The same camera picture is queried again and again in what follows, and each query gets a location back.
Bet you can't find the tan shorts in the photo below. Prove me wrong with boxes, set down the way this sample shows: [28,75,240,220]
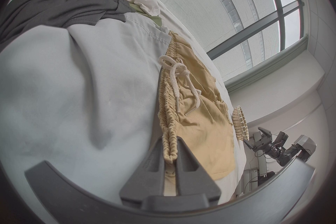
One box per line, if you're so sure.
[157,31,235,181]

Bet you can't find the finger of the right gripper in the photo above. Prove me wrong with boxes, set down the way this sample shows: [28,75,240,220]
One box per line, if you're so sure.
[243,139,256,152]

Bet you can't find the pale blue garment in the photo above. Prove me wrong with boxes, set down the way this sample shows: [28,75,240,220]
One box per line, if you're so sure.
[0,12,171,192]

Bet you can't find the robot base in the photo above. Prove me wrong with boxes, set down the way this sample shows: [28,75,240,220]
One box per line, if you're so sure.
[237,153,276,194]

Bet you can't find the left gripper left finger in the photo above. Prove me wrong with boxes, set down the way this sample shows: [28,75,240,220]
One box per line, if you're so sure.
[119,136,168,205]

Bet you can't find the green garment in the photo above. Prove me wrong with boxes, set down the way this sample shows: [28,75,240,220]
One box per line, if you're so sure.
[126,2,163,27]

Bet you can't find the round woven basket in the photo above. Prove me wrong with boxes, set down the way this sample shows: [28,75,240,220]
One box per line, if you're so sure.
[231,105,250,141]

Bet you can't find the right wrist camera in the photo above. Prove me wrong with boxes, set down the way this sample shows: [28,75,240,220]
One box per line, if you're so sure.
[274,132,289,149]

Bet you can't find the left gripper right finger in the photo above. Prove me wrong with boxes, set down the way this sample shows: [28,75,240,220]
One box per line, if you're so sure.
[174,136,222,205]

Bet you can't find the bed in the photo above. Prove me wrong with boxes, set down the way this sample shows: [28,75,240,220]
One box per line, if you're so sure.
[0,0,247,218]

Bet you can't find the window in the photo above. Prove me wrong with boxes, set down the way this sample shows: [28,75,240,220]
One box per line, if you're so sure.
[146,0,307,82]

